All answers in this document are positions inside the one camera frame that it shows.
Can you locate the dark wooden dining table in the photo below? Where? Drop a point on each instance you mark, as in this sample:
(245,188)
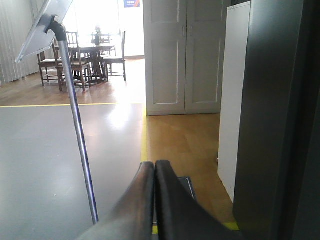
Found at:
(89,64)

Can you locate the white panelled cupboard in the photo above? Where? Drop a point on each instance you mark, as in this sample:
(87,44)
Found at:
(184,45)

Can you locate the silver sign stand pole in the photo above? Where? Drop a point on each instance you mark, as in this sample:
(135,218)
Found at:
(61,36)

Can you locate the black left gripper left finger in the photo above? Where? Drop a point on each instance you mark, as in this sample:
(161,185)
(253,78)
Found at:
(132,216)

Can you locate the fridge door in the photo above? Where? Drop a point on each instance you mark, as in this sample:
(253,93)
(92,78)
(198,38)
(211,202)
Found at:
(277,186)

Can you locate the tilted sign board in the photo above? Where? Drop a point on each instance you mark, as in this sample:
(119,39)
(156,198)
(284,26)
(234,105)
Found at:
(40,38)

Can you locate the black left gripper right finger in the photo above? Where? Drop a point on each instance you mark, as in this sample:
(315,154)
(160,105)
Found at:
(179,216)

